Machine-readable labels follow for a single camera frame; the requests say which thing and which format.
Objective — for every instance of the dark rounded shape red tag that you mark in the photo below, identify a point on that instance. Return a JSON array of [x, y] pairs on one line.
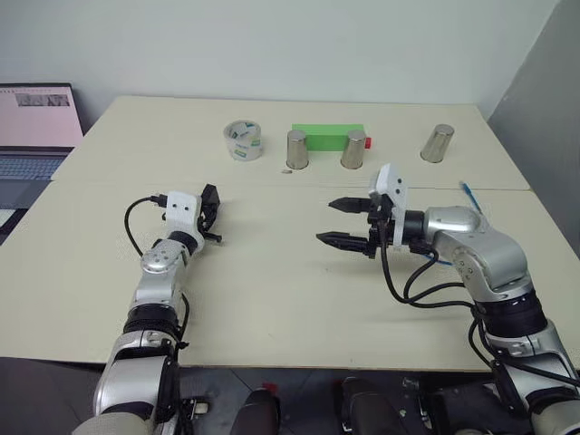
[[262, 410]]

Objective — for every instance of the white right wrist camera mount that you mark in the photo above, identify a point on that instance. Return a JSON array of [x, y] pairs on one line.
[[394, 186]]

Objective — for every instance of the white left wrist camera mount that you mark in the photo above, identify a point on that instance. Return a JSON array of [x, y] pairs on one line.
[[182, 208]]

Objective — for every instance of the open laptop computer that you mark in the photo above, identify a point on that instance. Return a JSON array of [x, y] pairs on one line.
[[36, 118]]

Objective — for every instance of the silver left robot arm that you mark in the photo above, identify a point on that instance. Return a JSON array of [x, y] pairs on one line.
[[158, 260]]

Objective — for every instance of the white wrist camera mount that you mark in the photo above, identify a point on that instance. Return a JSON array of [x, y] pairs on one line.
[[182, 208], [394, 186]]

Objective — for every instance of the green rectangular box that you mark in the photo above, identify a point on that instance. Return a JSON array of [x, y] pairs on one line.
[[327, 136]]

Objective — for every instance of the small metal bracket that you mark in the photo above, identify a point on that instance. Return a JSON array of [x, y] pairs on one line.
[[198, 406]]

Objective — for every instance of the steel cup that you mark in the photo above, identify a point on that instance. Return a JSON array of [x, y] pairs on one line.
[[297, 150], [437, 144], [353, 150]]

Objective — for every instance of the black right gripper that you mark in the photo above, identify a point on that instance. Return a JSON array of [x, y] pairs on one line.
[[376, 226]]

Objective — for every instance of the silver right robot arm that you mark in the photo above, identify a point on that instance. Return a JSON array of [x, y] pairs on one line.
[[480, 244]]

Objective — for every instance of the clear packing tape roll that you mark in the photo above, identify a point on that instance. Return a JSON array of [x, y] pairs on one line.
[[244, 141]]

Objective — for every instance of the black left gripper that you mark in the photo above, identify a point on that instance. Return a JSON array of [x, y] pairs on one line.
[[203, 214]]

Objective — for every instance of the dark blocky shape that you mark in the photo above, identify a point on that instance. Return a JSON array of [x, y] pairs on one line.
[[471, 408]]

